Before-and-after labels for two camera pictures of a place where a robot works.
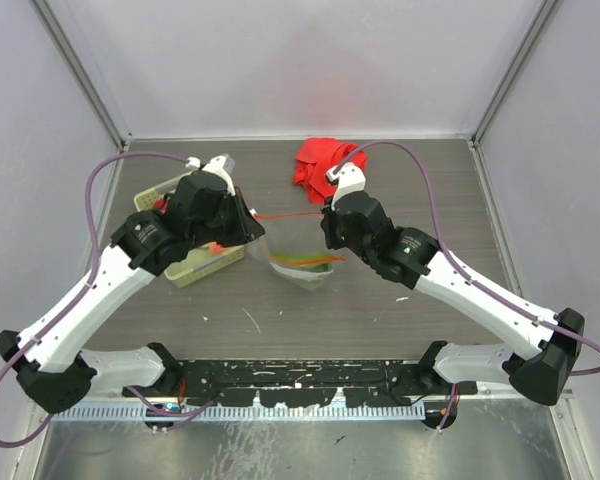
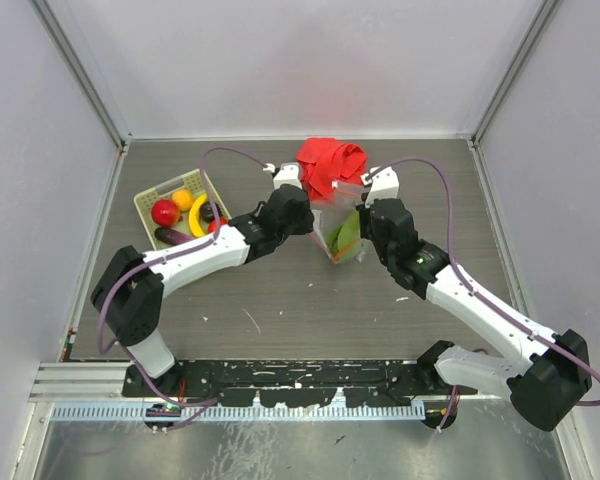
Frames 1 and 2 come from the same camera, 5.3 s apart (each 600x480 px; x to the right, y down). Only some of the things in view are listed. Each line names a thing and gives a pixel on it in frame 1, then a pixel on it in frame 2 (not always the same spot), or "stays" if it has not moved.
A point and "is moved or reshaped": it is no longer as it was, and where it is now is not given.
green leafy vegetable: [318, 262] is moved or reshaped
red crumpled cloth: [316, 159] stays
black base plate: [309, 382] stays
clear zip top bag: [295, 248] is moved or reshaped
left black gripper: [246, 227] → [304, 224]
